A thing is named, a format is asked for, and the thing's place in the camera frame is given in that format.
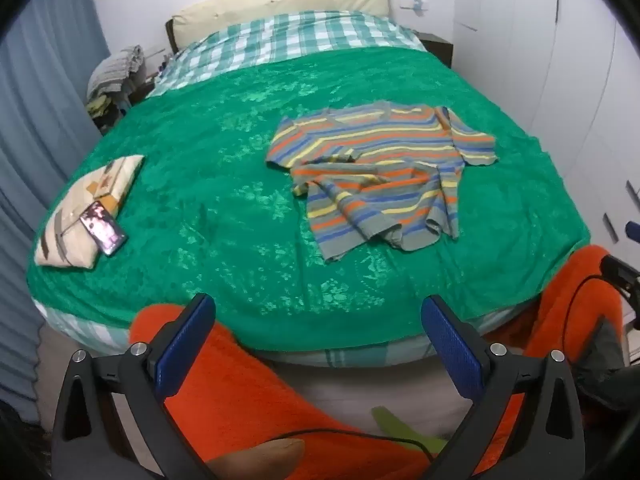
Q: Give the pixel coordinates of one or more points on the green floral blanket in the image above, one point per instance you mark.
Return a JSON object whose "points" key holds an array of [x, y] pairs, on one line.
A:
{"points": [[215, 160]]}

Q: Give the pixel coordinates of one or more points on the dark grey cloth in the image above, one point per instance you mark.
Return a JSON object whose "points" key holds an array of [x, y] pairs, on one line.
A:
{"points": [[602, 355]]}

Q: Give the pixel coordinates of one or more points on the white wardrobe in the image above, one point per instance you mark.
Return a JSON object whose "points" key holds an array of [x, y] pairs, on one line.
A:
{"points": [[565, 85]]}

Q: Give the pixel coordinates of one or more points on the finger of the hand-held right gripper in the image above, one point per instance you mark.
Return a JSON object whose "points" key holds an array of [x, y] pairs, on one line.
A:
{"points": [[620, 270], [632, 231]]}

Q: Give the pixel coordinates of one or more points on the green checked bedsheet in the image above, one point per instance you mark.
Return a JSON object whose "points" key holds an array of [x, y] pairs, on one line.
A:
{"points": [[300, 37]]}

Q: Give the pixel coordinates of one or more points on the person's bare foot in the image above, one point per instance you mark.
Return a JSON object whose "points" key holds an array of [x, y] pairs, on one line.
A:
{"points": [[260, 457]]}

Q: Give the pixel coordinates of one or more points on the striped knit shirt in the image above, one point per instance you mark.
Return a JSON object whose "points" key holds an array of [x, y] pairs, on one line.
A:
{"points": [[380, 180]]}

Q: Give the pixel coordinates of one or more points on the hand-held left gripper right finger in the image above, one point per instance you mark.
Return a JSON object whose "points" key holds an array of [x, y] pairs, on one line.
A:
{"points": [[452, 347]]}

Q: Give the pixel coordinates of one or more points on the orange fleece pants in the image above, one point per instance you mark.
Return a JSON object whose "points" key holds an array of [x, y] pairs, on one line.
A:
{"points": [[260, 400]]}

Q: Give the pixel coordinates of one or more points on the dark wooden nightstand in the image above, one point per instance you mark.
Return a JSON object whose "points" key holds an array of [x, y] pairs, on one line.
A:
{"points": [[440, 45]]}

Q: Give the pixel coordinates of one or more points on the black smartphone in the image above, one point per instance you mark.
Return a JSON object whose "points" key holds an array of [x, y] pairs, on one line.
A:
{"points": [[104, 226]]}

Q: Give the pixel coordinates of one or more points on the folded cream patterned cloth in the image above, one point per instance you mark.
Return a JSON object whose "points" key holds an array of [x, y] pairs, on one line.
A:
{"points": [[85, 215]]}

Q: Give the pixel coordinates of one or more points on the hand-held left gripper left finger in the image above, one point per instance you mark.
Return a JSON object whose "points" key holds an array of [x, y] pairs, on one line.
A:
{"points": [[182, 345]]}

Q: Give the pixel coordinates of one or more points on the pile of grey clothes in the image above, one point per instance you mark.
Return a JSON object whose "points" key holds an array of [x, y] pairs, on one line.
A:
{"points": [[112, 70]]}

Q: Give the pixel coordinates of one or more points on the blue curtain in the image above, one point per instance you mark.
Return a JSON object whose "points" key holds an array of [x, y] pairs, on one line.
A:
{"points": [[35, 125]]}

